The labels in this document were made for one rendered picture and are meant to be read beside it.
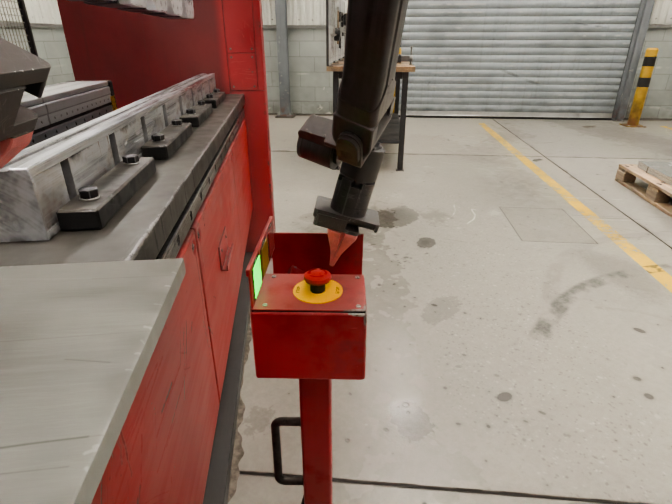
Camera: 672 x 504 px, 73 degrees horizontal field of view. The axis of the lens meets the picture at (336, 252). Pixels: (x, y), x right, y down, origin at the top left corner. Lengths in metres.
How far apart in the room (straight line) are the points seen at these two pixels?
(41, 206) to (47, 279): 0.42
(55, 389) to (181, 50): 2.20
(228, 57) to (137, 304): 2.12
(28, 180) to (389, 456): 1.17
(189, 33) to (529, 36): 5.98
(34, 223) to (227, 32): 1.74
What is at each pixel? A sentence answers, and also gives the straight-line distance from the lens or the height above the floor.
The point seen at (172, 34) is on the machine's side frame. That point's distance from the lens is 2.34.
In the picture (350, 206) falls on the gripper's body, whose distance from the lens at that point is 0.68.
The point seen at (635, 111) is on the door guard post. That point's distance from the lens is 7.75.
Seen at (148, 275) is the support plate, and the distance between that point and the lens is 0.25.
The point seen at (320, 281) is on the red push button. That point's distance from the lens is 0.63.
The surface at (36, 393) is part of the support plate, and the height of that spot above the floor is 1.00.
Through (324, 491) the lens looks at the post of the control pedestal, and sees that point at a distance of 0.98.
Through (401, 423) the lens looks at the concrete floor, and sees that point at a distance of 1.56.
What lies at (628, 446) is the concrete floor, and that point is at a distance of 1.72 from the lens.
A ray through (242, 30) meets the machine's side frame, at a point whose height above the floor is 1.14.
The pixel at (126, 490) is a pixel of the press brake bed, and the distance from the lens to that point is 0.60.
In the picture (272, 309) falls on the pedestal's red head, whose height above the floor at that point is 0.78.
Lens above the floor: 1.11
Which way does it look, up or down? 25 degrees down
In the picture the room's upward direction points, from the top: straight up
